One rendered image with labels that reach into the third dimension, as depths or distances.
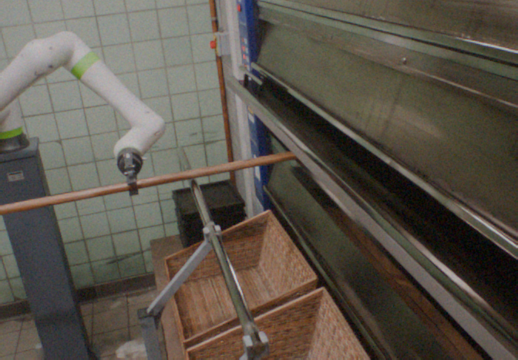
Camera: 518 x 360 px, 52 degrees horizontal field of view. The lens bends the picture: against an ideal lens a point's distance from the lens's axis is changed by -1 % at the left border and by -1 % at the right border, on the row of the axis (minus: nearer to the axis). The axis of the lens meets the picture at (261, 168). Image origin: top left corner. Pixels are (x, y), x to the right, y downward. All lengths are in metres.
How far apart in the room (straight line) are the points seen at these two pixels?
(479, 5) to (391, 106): 0.36
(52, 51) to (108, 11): 0.97
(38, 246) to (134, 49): 1.12
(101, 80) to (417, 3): 1.37
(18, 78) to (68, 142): 1.07
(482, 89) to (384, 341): 0.74
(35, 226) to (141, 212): 0.89
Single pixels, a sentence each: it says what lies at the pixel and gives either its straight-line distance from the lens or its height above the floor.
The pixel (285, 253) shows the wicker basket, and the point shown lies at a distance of 2.08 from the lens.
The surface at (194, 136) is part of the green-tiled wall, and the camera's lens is 3.08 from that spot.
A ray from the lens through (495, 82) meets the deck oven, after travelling 0.86.
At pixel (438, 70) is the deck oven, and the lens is 0.98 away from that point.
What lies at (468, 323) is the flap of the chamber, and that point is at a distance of 0.76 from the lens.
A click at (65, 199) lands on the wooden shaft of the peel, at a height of 1.19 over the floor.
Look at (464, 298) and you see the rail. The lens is 0.76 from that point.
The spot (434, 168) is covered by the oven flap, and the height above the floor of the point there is 1.49.
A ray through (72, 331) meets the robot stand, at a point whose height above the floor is 0.30.
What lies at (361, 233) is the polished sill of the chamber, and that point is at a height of 1.17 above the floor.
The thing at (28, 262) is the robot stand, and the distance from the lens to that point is 2.57.
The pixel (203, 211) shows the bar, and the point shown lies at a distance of 1.59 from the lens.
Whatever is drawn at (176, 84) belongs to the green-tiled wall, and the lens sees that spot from 3.00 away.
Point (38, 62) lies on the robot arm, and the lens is 1.99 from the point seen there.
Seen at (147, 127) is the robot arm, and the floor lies 1.29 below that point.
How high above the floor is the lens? 1.88
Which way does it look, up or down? 22 degrees down
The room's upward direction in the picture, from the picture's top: 5 degrees counter-clockwise
